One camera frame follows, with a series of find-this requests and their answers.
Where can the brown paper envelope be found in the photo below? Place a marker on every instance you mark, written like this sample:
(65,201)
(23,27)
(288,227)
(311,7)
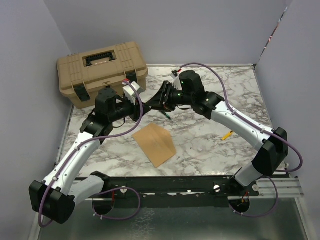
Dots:
(156,143)

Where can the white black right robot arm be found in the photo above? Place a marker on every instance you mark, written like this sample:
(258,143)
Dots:
(271,151)

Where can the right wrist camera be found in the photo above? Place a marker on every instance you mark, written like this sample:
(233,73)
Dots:
(176,80)

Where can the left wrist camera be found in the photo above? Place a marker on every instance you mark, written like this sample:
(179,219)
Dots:
(132,91)

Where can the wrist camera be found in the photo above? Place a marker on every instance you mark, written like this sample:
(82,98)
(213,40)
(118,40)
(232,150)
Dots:
(132,91)
(176,80)

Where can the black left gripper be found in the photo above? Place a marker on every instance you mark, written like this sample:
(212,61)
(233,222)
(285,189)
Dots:
(137,110)

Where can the tan plastic toolbox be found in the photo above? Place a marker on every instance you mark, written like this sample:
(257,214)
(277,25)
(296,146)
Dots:
(82,75)

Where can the yellow black utility knife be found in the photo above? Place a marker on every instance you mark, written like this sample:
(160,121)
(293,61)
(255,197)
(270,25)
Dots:
(227,135)

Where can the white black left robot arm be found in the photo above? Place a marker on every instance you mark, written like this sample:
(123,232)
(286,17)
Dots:
(56,196)

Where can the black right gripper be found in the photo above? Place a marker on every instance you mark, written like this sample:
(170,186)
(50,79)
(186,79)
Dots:
(162,101)

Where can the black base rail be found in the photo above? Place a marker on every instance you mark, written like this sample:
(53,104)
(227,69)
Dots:
(169,192)

